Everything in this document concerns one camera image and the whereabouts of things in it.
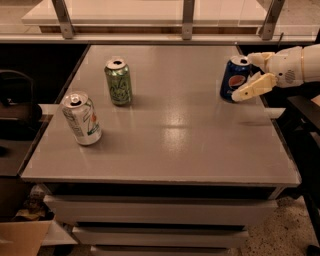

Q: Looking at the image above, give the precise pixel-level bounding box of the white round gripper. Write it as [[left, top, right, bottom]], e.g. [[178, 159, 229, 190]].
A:
[[232, 46, 303, 102]]

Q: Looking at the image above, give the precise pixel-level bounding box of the blue pepsi can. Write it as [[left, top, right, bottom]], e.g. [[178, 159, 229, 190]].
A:
[[220, 55, 251, 102]]

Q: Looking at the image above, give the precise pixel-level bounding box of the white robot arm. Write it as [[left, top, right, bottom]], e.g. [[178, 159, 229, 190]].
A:
[[232, 44, 320, 102]]

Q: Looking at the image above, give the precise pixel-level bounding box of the green soda can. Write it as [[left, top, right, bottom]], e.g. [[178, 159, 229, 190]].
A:
[[104, 58, 132, 106]]

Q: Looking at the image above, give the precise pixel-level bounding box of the white soda can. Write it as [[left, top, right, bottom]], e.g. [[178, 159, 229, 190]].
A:
[[62, 91, 102, 146]]

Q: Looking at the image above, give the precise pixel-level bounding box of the grey drawer cabinet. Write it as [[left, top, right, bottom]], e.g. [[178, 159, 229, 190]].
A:
[[23, 46, 299, 256]]

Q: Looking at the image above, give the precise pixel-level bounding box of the white upper shelf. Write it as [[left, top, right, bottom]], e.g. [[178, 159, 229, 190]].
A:
[[21, 0, 268, 28]]

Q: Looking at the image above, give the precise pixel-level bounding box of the black chair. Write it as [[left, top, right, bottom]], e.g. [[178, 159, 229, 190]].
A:
[[0, 69, 42, 141]]

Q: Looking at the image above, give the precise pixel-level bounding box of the cardboard box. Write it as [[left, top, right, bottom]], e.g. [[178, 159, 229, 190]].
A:
[[0, 221, 52, 256]]

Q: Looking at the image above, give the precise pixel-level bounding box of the middle metal bracket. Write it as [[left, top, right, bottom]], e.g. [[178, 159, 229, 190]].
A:
[[181, 0, 195, 40]]

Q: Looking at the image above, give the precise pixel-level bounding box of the left metal bracket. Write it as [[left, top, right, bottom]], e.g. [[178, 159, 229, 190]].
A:
[[51, 0, 74, 39]]

